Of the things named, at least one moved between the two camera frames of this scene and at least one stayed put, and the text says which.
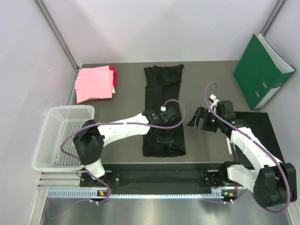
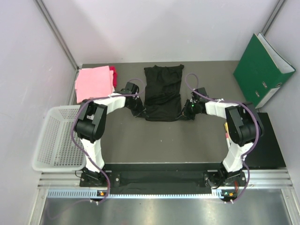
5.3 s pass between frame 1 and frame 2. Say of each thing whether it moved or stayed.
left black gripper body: moved
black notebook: stayed
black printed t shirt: moved
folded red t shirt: stayed
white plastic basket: stayed
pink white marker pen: stayed
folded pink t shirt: stayed
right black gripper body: moved
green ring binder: stayed
